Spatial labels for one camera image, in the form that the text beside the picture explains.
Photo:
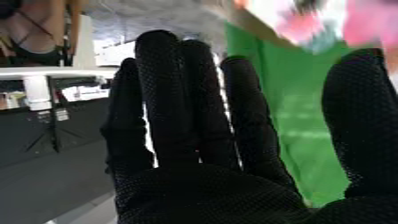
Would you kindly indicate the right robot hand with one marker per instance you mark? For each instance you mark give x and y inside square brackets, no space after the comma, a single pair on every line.
[201,186]

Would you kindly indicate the bunch of flowers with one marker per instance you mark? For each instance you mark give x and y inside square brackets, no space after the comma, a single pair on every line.
[360,20]

